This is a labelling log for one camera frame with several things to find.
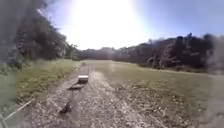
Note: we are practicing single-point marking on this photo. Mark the grass verge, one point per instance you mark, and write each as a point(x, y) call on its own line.
point(36, 78)

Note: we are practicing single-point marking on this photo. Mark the small white robot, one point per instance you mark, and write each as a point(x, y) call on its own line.
point(83, 78)

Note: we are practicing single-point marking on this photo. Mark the green grass field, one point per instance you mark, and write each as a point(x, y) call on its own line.
point(160, 80)

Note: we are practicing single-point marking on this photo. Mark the grey gravel path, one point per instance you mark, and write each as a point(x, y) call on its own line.
point(100, 106)

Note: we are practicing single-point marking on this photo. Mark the wood of dark trees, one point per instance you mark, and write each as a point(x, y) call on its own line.
point(173, 51)

